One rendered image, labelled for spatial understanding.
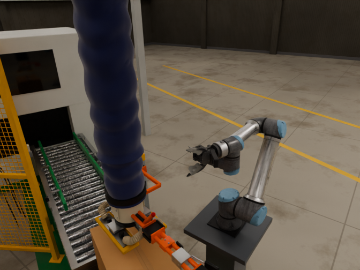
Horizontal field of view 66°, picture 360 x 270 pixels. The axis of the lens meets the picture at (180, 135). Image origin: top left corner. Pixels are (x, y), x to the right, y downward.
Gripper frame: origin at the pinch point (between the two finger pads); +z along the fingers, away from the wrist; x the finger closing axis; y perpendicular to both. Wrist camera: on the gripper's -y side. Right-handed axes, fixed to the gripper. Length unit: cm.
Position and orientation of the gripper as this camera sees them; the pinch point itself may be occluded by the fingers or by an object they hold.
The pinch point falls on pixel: (186, 164)
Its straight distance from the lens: 133.9
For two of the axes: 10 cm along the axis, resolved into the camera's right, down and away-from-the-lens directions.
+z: -8.3, 2.6, -4.9
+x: -0.3, -9.0, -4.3
